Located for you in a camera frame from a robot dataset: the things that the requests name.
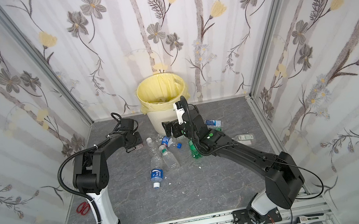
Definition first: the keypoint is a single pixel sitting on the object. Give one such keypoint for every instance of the clear bottle blue label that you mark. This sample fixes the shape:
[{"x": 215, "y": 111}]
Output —
[{"x": 157, "y": 173}]

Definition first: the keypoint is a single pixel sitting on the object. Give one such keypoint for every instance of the white green label bottle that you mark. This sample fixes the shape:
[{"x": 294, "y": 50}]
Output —
[{"x": 245, "y": 139}]

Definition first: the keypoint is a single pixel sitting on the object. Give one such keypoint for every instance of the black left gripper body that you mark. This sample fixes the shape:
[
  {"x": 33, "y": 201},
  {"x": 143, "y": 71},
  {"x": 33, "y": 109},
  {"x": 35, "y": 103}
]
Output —
[{"x": 133, "y": 140}]

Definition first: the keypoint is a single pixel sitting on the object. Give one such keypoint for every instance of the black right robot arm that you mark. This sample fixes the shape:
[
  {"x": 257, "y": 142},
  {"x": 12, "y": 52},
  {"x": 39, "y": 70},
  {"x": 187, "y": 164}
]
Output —
[{"x": 283, "y": 178}]

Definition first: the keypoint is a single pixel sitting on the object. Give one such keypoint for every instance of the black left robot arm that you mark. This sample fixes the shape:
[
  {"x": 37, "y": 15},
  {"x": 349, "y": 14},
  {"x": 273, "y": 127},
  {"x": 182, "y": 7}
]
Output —
[{"x": 86, "y": 173}]

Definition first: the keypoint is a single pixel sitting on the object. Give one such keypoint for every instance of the green soda bottle upright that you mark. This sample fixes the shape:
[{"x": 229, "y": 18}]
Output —
[{"x": 194, "y": 152}]

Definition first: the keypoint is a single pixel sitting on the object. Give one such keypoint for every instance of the small blue label bottle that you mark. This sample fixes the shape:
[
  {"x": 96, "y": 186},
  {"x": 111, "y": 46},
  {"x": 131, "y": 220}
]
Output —
[{"x": 213, "y": 123}]

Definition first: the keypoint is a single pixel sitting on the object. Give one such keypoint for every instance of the adjustable wrench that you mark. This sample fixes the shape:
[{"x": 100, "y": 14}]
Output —
[{"x": 312, "y": 218}]

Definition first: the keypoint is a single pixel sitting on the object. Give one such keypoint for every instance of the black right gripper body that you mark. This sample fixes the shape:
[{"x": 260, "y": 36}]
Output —
[{"x": 171, "y": 128}]

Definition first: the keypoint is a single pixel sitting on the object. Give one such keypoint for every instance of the yellow bin liner bag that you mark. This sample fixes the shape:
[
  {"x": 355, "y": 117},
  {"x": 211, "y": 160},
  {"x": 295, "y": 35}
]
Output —
[{"x": 160, "y": 91}]

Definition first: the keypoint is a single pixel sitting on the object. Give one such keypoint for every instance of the red handled scissors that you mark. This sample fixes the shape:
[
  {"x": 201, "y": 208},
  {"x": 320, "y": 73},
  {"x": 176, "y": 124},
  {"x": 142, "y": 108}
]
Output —
[{"x": 83, "y": 208}]

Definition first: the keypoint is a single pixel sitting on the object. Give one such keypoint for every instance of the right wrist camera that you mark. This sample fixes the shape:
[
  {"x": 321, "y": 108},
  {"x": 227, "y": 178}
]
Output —
[{"x": 179, "y": 110}]

